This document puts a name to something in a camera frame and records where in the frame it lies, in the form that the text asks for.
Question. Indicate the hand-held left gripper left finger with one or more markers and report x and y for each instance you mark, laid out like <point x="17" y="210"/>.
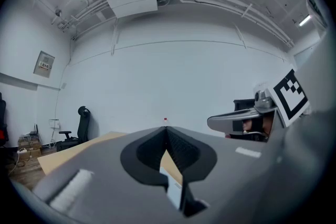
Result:
<point x="105" y="183"/>

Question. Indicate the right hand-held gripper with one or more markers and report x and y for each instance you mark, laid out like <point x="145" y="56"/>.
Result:
<point x="291" y="97"/>

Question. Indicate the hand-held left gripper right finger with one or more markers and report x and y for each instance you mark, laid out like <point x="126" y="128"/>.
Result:
<point x="231" y="178"/>

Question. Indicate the light wooden table, white legs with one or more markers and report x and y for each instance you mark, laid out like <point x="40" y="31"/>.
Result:
<point x="65" y="154"/>

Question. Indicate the cardboard box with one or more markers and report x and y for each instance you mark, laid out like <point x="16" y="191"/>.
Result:
<point x="29" y="147"/>

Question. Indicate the black router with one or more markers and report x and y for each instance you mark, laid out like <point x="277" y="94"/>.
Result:
<point x="33" y="131"/>

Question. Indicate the white power strip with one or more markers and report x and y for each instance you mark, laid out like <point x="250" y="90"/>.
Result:
<point x="22" y="150"/>

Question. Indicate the black office chair, red cushion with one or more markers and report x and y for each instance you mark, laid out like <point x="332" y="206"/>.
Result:
<point x="2" y="112"/>

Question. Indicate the ceiling light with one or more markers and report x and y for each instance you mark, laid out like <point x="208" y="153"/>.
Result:
<point x="304" y="20"/>

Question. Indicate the white wall-mounted box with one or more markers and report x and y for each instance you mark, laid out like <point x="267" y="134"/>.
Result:
<point x="54" y="123"/>

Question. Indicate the grey wall electrical panel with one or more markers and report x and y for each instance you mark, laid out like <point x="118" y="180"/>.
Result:
<point x="44" y="64"/>

